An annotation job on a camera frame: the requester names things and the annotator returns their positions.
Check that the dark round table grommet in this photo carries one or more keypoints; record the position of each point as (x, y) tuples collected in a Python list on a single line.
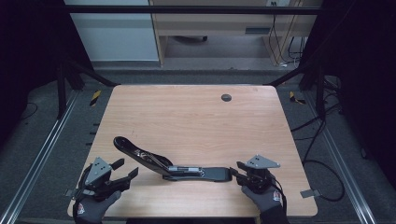
[(226, 97)]

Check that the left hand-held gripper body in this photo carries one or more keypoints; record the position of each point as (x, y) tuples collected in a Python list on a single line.
[(98, 171)]

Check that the white cabinet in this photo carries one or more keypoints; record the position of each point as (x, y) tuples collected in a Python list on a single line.
[(115, 37)]

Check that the black curtain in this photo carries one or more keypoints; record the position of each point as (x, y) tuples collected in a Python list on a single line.
[(28, 46), (364, 62)]

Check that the light wooden desk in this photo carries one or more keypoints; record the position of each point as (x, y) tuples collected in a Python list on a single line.
[(218, 23)]

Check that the black stapler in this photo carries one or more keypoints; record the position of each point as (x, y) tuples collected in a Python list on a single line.
[(214, 173)]

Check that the grey metal clamp tab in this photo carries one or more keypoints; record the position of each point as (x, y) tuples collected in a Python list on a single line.
[(310, 193), (69, 192)]

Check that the black metal frame stand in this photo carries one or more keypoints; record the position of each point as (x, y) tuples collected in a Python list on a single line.
[(61, 90), (319, 90)]

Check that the person's right hand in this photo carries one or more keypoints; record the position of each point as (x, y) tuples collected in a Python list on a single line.
[(267, 200)]

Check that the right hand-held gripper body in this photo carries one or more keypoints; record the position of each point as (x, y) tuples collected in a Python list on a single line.
[(260, 179)]

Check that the black horizontal frame bar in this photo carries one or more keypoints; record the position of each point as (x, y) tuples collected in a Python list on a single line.
[(186, 9)]

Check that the aluminium floor rail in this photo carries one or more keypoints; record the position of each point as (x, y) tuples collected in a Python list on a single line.
[(40, 161), (345, 177)]

